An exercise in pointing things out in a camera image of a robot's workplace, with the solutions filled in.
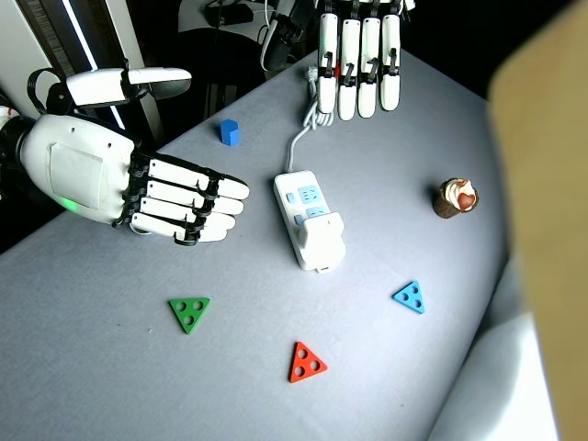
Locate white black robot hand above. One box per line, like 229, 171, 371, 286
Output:
316, 0, 418, 122
20, 67, 251, 248

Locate white power strip blue sockets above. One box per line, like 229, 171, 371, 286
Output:
273, 169, 346, 275

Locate white cube charger plug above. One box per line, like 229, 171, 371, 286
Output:
300, 211, 346, 261

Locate black and white device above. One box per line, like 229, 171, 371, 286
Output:
260, 0, 307, 73

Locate toy chocolate cupcake white cream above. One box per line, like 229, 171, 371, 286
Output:
432, 177, 480, 220

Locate green triangle three holes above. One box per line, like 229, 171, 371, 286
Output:
168, 297, 211, 335

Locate blurred tan board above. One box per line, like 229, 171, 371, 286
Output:
487, 0, 588, 441

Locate blue triangle three holes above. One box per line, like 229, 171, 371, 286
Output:
391, 280, 426, 316

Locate grey table cloth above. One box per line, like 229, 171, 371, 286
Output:
0, 45, 512, 441

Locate red triangle three holes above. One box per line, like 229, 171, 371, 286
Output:
288, 341, 329, 384

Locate grey power strip cable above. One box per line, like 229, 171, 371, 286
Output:
287, 65, 335, 175

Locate dark post with light strip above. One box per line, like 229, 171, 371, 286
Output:
17, 0, 128, 132

